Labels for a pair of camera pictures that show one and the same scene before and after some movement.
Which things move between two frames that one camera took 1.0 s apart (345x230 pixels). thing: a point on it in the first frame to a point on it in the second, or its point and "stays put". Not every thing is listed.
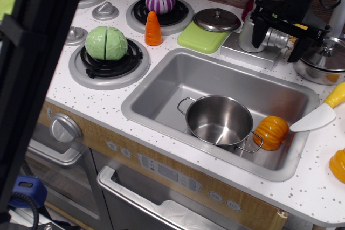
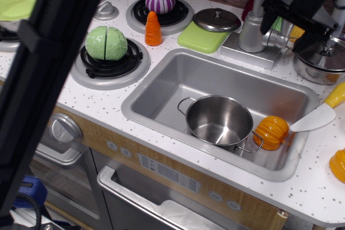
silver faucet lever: (275, 37) stays put
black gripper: (292, 16) to (304, 6)
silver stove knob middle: (105, 12) stays put
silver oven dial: (64, 129) stays put
